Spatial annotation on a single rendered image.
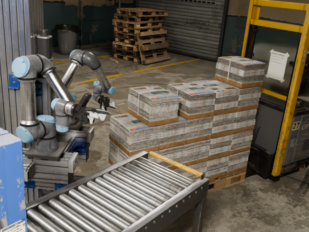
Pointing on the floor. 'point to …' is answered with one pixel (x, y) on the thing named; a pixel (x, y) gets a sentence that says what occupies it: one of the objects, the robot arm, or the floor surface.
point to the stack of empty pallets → (131, 36)
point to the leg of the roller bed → (198, 216)
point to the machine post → (12, 184)
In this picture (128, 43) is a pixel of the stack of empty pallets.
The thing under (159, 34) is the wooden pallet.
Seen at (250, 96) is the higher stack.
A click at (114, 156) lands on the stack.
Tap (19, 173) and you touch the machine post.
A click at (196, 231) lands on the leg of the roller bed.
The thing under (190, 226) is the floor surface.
